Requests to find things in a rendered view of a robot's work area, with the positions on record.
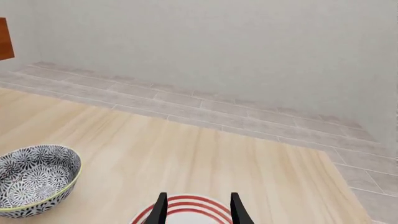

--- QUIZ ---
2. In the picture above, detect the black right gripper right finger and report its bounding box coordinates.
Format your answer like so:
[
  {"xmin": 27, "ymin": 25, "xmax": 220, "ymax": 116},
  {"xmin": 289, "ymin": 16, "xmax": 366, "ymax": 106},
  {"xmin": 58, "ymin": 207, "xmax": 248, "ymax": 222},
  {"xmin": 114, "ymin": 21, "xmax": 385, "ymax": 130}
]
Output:
[{"xmin": 230, "ymin": 192, "xmax": 254, "ymax": 224}]

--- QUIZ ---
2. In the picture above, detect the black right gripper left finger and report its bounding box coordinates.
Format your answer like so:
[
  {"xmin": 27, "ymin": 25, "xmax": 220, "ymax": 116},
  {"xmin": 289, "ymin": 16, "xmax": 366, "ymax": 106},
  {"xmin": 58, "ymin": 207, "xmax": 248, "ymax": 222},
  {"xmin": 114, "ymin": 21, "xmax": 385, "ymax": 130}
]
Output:
[{"xmin": 146, "ymin": 192, "xmax": 168, "ymax": 224}]

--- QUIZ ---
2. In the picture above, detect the wooden cabinet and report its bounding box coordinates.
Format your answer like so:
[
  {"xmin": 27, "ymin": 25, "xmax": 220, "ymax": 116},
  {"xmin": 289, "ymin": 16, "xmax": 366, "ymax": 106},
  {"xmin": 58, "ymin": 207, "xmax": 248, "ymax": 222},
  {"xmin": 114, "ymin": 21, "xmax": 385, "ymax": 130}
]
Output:
[{"xmin": 0, "ymin": 17, "xmax": 16, "ymax": 62}]

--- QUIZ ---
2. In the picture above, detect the white plate with red rings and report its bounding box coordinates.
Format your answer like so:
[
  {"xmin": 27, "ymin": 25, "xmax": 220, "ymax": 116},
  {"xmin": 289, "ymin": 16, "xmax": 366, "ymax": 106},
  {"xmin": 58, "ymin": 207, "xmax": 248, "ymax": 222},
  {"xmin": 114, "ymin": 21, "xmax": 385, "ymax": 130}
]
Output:
[{"xmin": 128, "ymin": 194, "xmax": 257, "ymax": 224}]

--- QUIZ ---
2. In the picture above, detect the black and white patterned bowl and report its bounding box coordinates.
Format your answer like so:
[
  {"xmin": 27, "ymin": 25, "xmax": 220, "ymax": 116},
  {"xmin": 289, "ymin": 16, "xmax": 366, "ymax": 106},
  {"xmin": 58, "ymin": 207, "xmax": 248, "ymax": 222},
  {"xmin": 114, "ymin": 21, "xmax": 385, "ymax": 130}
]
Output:
[{"xmin": 0, "ymin": 144, "xmax": 83, "ymax": 220}]

